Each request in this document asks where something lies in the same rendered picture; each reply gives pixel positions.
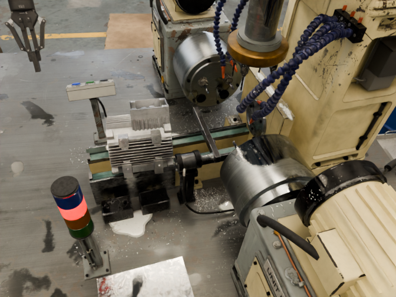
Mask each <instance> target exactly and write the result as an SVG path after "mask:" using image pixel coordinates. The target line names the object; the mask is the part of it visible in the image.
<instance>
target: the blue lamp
mask: <svg viewBox="0 0 396 297"><path fill-rule="evenodd" d="M53 197H54V200H55V202H56V204H57V206H58V207H59V208H60V209H63V210H71V209H74V208H76V207H77V206H79V205H80V204H81V202H82V200H83V193H82V191H81V188H80V185H79V188H78V190H77V191H76V193H75V194H73V195H72V196H70V197H68V198H64V199H60V198H57V197H55V196H53Z"/></svg>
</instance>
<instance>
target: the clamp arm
mask: <svg viewBox="0 0 396 297"><path fill-rule="evenodd" d="M193 115H194V117H195V119H196V121H197V124H198V126H199V129H200V131H201V133H202V135H203V138H204V140H205V142H206V144H207V147H208V149H209V151H210V154H211V156H213V157H212V160H213V161H214V163H218V162H220V158H221V156H220V153H219V151H218V149H217V147H216V145H215V140H214V139H213V138H212V136H211V134H210V131H209V129H208V127H207V125H206V123H205V121H204V118H203V116H202V111H201V110H199V108H198V107H193Z"/></svg>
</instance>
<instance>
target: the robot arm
mask: <svg viewBox="0 0 396 297"><path fill-rule="evenodd" d="M8 3H9V7H10V10H11V19H10V20H9V21H7V22H5V25H6V26H7V27H8V28H9V29H10V31H11V33H12V34H13V36H14V38H15V40H16V43H17V44H18V46H19V48H20V50H21V51H26V52H27V54H28V58H29V61H30V62H33V64H34V68H35V72H41V67H40V64H39V61H41V54H40V50H41V49H43V48H44V44H45V24H46V22H47V20H46V19H43V18H41V17H39V16H38V14H37V12H36V10H35V5H34V1H33V0H8ZM37 20H39V24H40V46H38V41H37V36H36V33H35V28H34V26H35V24H36V23H37ZM13 22H15V23H16V24H17V25H18V26H19V27H20V28H21V31H22V36H23V39H24V43H25V47H24V45H23V43H22V41H21V39H20V37H19V35H18V33H17V31H16V29H15V28H14V23H13ZM27 27H28V28H29V30H30V33H31V37H32V41H33V45H34V49H35V51H32V49H31V46H30V43H29V39H28V34H27V29H26V28H27Z"/></svg>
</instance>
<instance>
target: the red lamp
mask: <svg viewBox="0 0 396 297"><path fill-rule="evenodd" d="M58 208H59V207H58ZM59 210H60V212H61V214H62V216H63V218H65V219H67V220H76V219H79V218H81V217H82V216H83V215H84V214H85V212H86V210H87V205H86V202H85V199H84V197H83V200H82V202H81V204H80V205H79V206H77V207H76V208H74V209H71V210H63V209H60V208H59Z"/></svg>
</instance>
